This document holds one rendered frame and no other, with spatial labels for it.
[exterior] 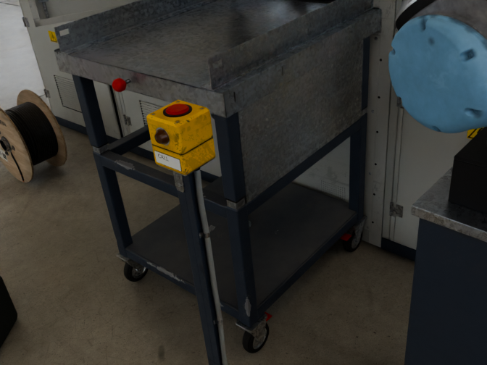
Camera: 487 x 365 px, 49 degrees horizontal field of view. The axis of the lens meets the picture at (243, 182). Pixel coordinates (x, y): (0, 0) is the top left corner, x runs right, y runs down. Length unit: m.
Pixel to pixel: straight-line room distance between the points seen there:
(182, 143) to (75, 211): 1.58
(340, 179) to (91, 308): 0.97
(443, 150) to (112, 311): 1.17
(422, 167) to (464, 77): 1.11
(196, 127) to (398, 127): 0.93
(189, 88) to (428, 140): 0.80
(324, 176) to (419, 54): 1.33
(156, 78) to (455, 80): 0.77
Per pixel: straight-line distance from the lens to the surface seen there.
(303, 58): 1.34
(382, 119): 1.76
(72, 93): 3.02
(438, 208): 0.93
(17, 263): 2.25
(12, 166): 2.82
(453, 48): 0.65
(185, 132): 0.90
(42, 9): 1.94
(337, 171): 1.94
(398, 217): 1.89
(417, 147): 1.73
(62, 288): 2.05
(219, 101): 1.14
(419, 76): 0.71
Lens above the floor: 1.27
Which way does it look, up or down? 32 degrees down
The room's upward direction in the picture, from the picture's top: 6 degrees counter-clockwise
